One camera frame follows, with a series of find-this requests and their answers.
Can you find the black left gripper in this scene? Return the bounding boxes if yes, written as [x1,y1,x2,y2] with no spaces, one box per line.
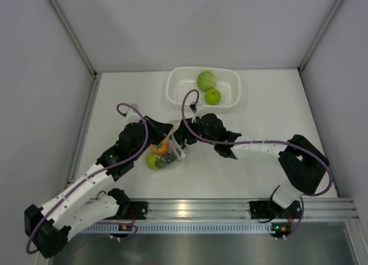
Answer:
[131,116,173,161]

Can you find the green fake apple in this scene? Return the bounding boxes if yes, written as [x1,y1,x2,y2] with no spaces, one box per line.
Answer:
[205,88,221,105]
[145,152,166,170]

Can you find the dark green fake vegetable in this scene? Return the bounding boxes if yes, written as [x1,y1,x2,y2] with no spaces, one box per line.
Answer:
[155,152,179,168]

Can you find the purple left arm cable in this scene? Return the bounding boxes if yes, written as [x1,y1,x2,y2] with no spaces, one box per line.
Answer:
[25,103,150,254]

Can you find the orange red fake tomato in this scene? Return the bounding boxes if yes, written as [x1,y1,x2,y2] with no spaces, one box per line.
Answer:
[150,140,170,155]

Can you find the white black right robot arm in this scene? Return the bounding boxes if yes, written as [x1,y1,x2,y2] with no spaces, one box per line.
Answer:
[174,113,329,220]

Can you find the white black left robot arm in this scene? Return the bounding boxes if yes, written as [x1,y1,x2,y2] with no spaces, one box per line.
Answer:
[24,116,174,259]

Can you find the aluminium frame post left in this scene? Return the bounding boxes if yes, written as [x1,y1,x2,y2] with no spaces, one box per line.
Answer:
[43,0,100,79]

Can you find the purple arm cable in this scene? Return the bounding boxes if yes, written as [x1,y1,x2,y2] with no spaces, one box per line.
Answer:
[25,103,150,254]
[182,89,334,197]

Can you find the aluminium frame post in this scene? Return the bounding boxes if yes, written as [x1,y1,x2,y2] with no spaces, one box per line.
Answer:
[297,0,346,74]
[43,0,100,79]

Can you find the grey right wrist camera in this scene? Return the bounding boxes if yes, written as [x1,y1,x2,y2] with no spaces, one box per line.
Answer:
[189,102,206,118]

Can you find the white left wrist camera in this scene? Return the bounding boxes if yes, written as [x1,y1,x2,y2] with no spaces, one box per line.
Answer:
[122,103,141,123]

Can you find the white slotted cable duct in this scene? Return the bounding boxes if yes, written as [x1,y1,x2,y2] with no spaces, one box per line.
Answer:
[71,221,279,236]

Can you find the clear polka dot zip bag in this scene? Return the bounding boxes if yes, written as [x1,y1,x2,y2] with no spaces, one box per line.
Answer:
[147,120,186,170]

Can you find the pale green fake cabbage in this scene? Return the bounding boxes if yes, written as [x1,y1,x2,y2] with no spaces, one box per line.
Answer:
[197,71,216,91]

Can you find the aluminium frame post right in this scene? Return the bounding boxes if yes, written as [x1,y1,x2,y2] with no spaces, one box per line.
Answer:
[297,0,346,74]

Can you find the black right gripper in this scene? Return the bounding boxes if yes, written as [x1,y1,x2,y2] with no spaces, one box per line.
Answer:
[170,116,217,146]

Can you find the white perforated plastic basket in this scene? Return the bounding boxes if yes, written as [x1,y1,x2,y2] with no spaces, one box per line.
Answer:
[166,67,242,113]

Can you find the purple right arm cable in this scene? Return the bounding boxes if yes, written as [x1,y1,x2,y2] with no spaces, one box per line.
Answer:
[182,89,334,197]

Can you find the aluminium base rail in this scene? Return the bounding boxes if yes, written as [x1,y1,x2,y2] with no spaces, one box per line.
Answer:
[45,198,359,222]

